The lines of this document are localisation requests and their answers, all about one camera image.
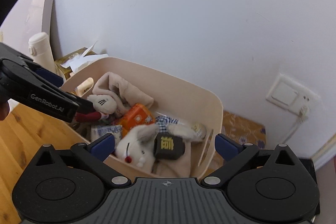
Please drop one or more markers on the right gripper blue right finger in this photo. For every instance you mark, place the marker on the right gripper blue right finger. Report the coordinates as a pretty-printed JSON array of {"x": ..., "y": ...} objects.
[{"x": 236, "y": 157}]

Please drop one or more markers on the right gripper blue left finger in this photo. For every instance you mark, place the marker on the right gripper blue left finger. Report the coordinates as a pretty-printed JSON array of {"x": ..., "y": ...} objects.
[{"x": 92, "y": 156}]

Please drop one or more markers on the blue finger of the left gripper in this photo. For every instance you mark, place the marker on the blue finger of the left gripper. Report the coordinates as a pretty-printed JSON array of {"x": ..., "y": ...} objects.
[
  {"x": 74, "y": 104},
  {"x": 50, "y": 77}
]

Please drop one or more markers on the cartoon tissue packet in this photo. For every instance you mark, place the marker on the cartoon tissue packet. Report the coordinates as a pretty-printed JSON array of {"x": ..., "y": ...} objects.
[{"x": 84, "y": 86}]

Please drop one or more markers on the white cat plush toy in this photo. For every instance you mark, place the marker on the white cat plush toy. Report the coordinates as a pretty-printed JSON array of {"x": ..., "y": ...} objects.
[{"x": 104, "y": 106}]

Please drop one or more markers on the blue white small box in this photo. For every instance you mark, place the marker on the blue white small box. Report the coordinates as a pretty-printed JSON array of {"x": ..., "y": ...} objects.
[{"x": 98, "y": 131}]

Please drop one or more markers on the beige fluffy hat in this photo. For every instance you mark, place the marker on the beige fluffy hat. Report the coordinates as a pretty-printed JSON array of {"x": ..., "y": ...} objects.
[{"x": 123, "y": 92}]

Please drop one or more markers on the white fluffy plush toy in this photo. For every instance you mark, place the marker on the white fluffy plush toy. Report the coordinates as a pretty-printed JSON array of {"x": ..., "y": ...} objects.
[{"x": 137, "y": 146}]

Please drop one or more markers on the round balm tin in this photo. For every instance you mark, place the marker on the round balm tin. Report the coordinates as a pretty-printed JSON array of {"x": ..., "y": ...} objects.
[{"x": 200, "y": 130}]

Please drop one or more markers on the orange medicine bottle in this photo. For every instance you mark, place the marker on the orange medicine bottle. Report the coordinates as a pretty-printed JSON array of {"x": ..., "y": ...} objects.
[{"x": 137, "y": 115}]

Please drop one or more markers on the black cube gold character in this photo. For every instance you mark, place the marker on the black cube gold character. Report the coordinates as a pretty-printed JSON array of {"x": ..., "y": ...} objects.
[{"x": 168, "y": 147}]

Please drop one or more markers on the blue checkered cloth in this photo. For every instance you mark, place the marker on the blue checkered cloth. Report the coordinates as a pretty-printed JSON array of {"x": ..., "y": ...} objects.
[{"x": 163, "y": 121}]

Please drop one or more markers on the person left hand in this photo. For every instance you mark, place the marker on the person left hand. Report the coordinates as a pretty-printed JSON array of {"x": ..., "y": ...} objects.
[{"x": 4, "y": 110}]

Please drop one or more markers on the cream thermos bottle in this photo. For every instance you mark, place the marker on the cream thermos bottle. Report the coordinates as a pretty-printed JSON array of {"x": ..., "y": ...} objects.
[{"x": 41, "y": 52}]

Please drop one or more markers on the purple white gift box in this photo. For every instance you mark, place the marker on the purple white gift box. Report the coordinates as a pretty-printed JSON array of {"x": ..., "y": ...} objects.
[{"x": 27, "y": 18}]

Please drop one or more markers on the beige plastic storage bin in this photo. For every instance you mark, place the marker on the beige plastic storage bin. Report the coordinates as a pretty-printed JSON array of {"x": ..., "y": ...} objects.
[{"x": 174, "y": 97}]

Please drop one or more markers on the white wall switch socket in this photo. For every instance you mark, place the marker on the white wall switch socket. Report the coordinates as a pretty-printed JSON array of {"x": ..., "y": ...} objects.
[{"x": 292, "y": 96}]

